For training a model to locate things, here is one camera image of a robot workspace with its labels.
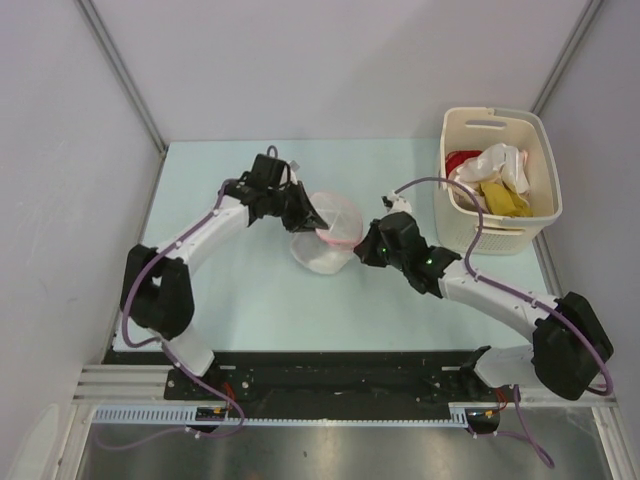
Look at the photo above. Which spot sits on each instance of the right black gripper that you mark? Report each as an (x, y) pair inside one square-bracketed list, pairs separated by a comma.
[(365, 251)]

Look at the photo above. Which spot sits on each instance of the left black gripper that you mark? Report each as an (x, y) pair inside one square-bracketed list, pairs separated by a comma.
[(303, 208)]

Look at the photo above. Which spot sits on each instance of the white mesh laundry bag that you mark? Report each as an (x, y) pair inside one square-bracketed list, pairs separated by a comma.
[(327, 251)]

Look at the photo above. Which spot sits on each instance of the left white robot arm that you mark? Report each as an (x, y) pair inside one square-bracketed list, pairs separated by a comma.
[(157, 303)]

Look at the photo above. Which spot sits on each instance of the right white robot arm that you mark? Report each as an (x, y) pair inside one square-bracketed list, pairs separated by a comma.
[(567, 346)]

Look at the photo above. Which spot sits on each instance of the cream plastic laundry basket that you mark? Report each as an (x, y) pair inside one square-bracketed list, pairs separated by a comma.
[(476, 128)]

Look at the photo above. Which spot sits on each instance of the red garment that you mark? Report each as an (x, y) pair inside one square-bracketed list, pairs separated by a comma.
[(454, 159)]

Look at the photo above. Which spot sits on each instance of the yellow garment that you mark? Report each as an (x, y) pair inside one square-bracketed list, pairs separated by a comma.
[(501, 201)]

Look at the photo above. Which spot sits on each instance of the white crumpled garment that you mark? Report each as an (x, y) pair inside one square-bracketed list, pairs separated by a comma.
[(499, 163)]

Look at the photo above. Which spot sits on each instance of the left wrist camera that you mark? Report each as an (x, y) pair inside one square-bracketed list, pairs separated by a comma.
[(292, 168)]

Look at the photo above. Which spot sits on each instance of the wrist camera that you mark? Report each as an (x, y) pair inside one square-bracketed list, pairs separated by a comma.
[(292, 168), (395, 203)]

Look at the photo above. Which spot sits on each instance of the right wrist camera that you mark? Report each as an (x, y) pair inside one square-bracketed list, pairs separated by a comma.
[(395, 203)]

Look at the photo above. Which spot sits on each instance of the white slotted cable duct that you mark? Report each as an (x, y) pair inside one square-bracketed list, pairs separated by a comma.
[(442, 416)]

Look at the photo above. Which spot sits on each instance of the aluminium frame rail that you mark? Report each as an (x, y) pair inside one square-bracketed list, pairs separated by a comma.
[(121, 384)]

